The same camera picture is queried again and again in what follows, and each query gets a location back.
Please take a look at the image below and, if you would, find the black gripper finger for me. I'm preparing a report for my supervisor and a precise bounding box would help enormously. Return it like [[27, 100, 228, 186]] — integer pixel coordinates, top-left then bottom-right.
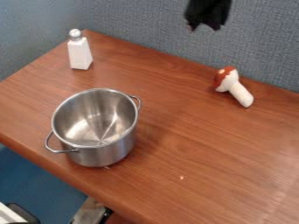
[[184, 0, 208, 32], [206, 0, 232, 31]]

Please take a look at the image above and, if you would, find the red and white toy mushroom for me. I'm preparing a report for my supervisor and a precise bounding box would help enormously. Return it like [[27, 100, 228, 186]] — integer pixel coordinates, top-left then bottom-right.
[[214, 66, 254, 108]]

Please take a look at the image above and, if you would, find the stainless steel pot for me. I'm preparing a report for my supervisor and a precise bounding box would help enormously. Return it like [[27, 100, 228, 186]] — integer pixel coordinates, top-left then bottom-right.
[[44, 88, 143, 167]]

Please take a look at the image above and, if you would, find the white salt shaker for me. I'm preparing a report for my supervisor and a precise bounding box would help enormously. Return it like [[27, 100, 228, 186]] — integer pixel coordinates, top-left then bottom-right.
[[68, 29, 93, 70]]

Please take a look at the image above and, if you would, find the grey table leg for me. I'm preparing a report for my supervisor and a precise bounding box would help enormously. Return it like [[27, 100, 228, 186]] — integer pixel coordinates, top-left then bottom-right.
[[69, 197, 113, 224]]

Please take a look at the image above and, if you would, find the white and black floor object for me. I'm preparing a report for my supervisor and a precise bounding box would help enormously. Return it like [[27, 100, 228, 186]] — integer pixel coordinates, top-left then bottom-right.
[[0, 202, 41, 224]]

